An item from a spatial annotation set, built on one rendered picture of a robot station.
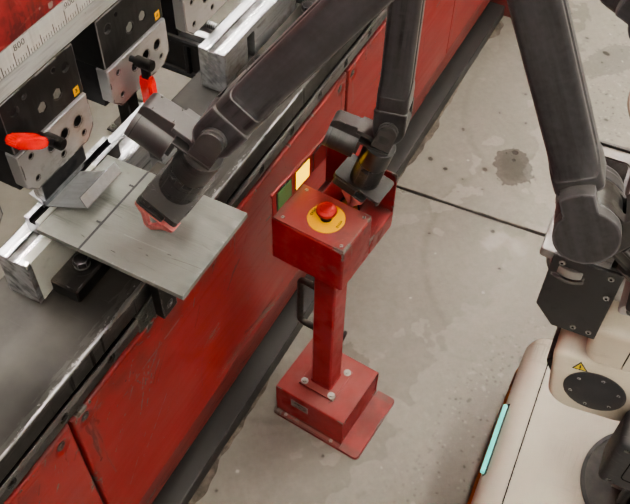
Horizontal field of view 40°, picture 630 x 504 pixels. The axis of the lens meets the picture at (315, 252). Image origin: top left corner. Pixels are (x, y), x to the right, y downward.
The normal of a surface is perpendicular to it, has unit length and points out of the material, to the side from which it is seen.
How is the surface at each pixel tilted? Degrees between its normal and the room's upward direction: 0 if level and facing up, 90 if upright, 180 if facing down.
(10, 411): 0
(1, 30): 90
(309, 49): 82
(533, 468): 0
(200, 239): 0
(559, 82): 79
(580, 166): 69
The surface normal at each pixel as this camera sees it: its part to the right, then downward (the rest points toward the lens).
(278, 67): -0.32, 0.59
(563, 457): 0.01, -0.62
